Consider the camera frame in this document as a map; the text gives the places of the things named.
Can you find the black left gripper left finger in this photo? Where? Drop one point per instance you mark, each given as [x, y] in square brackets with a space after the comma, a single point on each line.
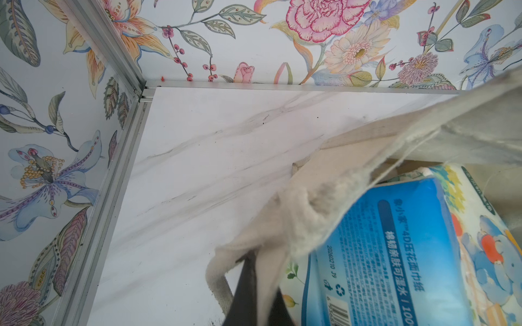
[243, 310]

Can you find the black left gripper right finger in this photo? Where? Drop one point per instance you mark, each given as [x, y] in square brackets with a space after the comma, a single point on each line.
[279, 315]

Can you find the blue tissue pack edge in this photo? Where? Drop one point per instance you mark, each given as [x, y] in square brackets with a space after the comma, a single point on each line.
[392, 260]

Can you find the cream canvas tote bag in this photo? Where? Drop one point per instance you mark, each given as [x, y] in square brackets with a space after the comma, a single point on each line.
[480, 128]

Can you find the green cartoon tissue pack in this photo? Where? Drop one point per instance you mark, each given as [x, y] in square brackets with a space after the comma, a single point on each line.
[490, 256]

